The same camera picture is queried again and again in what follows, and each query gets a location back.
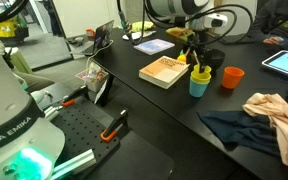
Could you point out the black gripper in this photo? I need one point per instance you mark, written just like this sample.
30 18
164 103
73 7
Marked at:
192 43

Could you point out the yellow cup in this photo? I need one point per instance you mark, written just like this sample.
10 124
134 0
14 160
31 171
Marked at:
206 69
200 77

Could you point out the yellow top cup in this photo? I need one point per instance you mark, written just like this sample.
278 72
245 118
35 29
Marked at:
206 69

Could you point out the orange cup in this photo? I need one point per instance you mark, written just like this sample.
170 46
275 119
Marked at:
231 77

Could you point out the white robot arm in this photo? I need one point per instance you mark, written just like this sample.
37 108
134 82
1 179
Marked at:
29 143

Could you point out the black bowl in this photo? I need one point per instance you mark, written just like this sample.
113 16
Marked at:
213 58

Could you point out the light blue cup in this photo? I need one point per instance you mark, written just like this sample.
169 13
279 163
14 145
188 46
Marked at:
197 89

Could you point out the light blue book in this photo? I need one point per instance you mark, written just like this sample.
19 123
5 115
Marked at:
154 46

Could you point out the white plate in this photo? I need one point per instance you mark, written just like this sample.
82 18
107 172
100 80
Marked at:
134 36

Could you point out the yellow green plush toy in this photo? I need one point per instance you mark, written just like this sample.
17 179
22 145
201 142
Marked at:
142 25

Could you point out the dark blue cloth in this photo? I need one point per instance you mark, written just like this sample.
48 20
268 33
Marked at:
238 127

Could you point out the seated person dark sweater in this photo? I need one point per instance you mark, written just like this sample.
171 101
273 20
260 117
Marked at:
270 25

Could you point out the orange black clamp near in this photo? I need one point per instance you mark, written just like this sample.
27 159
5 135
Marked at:
108 134

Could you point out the orange black clamp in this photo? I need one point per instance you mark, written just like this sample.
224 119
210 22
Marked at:
70 98
108 134

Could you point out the clear plastic snack box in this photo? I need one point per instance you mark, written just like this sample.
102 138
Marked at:
94 77

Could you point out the open laptop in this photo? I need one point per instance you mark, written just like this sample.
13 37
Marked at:
84 45

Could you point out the peach cloth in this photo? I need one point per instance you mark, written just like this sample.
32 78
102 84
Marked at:
276 109

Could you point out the orange black clamp far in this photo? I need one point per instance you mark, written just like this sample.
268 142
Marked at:
70 98

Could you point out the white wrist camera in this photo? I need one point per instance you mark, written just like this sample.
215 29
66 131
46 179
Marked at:
215 20

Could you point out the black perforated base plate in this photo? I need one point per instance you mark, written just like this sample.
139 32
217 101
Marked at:
82 133

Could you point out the aluminium profile rail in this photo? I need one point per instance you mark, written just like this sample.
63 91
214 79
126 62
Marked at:
74 165

